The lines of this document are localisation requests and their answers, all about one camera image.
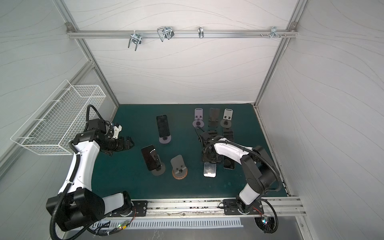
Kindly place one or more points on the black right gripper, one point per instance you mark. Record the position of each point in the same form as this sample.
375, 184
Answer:
210, 156

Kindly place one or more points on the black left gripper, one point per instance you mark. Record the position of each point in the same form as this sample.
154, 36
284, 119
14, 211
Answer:
122, 143

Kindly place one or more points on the blue edged phone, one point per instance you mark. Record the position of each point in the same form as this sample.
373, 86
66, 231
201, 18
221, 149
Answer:
210, 170

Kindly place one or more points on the black phone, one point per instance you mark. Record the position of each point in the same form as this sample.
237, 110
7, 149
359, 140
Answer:
229, 164
151, 158
212, 133
163, 126

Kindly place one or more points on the black folding phone stand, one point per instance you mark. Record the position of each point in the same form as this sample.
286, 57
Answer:
214, 117

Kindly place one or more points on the silver round phone stand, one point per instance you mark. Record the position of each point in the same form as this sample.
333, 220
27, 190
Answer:
226, 122

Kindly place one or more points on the purple round phone stand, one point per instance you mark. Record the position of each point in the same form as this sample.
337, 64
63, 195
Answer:
198, 118

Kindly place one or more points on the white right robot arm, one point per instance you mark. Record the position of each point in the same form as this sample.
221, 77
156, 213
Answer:
260, 171

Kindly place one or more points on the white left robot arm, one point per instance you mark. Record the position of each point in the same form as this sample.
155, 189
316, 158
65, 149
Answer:
76, 205

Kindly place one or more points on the copper base phone stand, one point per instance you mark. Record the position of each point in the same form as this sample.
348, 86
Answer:
179, 169

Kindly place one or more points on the grey round stand back left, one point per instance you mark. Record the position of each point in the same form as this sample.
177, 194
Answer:
165, 140

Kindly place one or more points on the dark grey round stand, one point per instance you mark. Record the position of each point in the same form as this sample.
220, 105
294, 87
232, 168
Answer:
159, 171

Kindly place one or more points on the white vent strip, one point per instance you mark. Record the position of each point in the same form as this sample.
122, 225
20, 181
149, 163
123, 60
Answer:
196, 223

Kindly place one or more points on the left metal u-bolt clamp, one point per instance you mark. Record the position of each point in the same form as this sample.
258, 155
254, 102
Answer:
135, 40

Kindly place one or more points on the metal u-bolt clamp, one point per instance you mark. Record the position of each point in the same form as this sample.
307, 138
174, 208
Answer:
135, 40
165, 32

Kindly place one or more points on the middle metal u-bolt clamp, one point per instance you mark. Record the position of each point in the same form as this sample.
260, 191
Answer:
165, 32

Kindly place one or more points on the small metal hook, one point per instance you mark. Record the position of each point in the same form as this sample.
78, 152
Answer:
201, 32

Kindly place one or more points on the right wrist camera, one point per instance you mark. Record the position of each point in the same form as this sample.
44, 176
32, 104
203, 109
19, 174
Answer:
206, 136

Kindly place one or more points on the right black mount plate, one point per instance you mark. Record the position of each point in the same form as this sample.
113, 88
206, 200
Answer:
237, 207

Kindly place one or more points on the black mount plate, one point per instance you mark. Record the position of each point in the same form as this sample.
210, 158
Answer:
237, 207
139, 209

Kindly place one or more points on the white wire basket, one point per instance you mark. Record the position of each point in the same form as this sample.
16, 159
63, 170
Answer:
48, 131

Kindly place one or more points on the left black mount plate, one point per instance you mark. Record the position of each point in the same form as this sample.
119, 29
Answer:
139, 209

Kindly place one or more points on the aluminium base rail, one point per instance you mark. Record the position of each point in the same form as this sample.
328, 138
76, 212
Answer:
210, 207

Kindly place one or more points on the aluminium cross rail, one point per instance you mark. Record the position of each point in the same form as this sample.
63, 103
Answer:
73, 33

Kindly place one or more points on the right metal bracket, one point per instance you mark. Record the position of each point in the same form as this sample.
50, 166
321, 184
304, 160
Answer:
273, 34

